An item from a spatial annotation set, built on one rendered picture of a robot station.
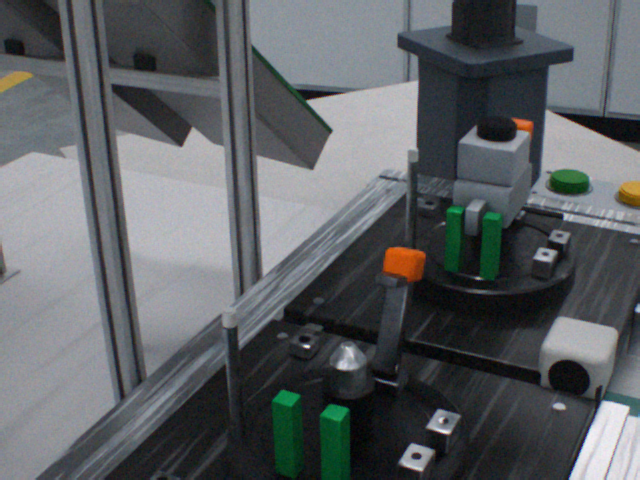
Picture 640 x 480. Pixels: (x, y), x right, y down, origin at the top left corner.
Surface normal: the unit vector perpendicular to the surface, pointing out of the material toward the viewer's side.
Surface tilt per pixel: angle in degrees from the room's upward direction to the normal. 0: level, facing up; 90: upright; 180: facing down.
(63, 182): 0
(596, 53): 90
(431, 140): 90
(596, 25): 90
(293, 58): 90
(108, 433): 0
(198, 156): 0
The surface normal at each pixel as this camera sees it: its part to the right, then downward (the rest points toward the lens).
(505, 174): -0.46, 0.41
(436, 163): -0.89, 0.22
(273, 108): 0.80, 0.26
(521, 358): -0.02, -0.89
